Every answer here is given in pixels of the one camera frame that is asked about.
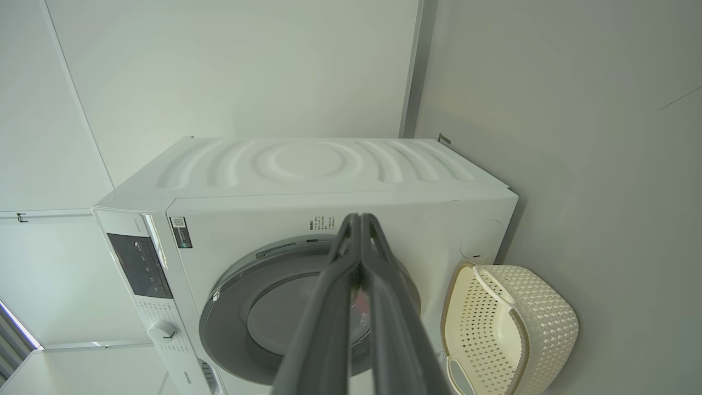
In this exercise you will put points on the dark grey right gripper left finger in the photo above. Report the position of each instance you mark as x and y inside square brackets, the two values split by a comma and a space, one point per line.
[318, 340]

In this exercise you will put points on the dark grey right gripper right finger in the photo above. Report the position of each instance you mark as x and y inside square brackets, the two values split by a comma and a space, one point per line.
[400, 340]

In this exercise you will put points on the washing machine door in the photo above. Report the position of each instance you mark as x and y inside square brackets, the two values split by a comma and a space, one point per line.
[230, 329]

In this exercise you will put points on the cream perforated laundry basket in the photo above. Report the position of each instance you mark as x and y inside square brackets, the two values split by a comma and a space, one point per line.
[548, 329]

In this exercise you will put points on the white washing machine dial knob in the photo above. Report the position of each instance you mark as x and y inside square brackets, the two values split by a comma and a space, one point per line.
[162, 330]

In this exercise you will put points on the white front-load washing machine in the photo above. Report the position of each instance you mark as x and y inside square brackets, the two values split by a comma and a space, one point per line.
[329, 164]

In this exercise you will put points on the black washing machine display panel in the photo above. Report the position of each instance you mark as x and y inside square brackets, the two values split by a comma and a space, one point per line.
[140, 266]

